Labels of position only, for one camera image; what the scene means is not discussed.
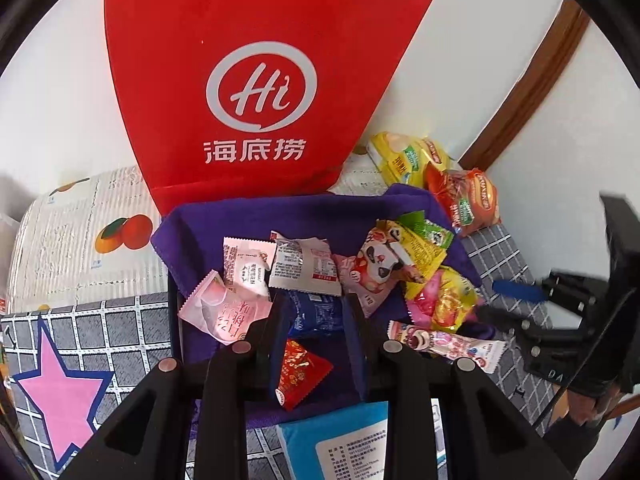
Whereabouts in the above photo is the white pink long snack packet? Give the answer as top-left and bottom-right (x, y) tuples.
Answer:
(387, 321), (506, 375)

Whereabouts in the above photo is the pink yellow snack bag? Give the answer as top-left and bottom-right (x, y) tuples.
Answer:
(405, 266), (482, 333)

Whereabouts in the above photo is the yellow triangular snack bag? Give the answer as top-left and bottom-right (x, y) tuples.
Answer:
(386, 220), (447, 300)

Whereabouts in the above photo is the green triangular snack bag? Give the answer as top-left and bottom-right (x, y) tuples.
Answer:
(396, 210), (454, 249)

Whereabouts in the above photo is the pink peach snack packet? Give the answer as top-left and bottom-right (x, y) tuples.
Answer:
(178, 270), (272, 346)

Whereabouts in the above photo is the panda print snack packet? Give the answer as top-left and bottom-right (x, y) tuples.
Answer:
(333, 228), (404, 318)

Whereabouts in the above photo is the blue snack packet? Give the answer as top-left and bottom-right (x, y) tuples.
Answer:
(286, 290), (344, 338)

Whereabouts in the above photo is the pale pink snack packet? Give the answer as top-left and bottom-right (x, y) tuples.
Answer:
(222, 237), (277, 300)

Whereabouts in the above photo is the person's right hand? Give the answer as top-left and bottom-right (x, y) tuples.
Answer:
(567, 391), (616, 426)

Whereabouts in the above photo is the pink star sticker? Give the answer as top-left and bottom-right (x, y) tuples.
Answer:
(13, 318), (114, 471)

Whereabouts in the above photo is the grey checked tablecloth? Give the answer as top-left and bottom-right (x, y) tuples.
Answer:
(1, 224), (553, 479)

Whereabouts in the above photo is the orange chips bag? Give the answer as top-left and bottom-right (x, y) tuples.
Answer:
(424, 164), (501, 237)

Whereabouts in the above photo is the blue tissue pack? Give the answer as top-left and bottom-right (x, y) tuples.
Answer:
(275, 398), (449, 480)

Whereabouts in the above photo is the yellow chips bag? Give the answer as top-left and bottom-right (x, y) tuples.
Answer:
(367, 131), (450, 188)

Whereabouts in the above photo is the white red snack packet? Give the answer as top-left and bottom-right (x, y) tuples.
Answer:
(268, 231), (343, 297)

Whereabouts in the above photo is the red Haidilao paper bag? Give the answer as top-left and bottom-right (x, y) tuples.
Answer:
(104, 0), (432, 214)

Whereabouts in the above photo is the brown wooden door frame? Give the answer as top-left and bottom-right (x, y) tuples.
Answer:
(459, 0), (591, 170)

